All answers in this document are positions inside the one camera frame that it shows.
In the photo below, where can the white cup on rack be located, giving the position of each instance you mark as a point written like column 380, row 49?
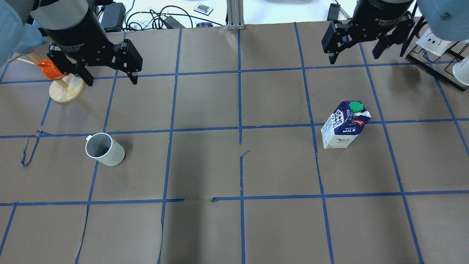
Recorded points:
column 461, row 71
column 433, row 44

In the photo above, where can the black wire cup rack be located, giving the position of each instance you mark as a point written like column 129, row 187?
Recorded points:
column 441, row 67

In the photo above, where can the aluminium frame post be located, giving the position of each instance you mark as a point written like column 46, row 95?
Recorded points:
column 235, row 15

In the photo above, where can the wooden mug tree stand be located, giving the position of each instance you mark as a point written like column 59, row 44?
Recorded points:
column 60, row 91

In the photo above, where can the blue white milk carton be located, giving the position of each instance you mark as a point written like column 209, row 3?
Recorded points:
column 344, row 124

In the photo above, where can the blue mug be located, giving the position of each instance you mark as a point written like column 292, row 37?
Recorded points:
column 30, row 39

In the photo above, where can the small remote control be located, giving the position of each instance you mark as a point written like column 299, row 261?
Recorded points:
column 203, row 9

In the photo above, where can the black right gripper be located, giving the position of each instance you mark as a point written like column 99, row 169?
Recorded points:
column 379, row 14

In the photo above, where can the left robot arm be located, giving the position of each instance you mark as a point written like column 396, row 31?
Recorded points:
column 14, row 15

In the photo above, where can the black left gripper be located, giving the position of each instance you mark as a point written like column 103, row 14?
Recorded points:
column 75, row 31

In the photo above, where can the orange mug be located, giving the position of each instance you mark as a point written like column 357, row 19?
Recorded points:
column 50, row 71

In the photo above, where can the white HOME mug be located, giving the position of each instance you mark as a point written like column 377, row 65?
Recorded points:
column 104, row 149

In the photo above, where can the black power adapter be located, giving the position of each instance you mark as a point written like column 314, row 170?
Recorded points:
column 113, row 16

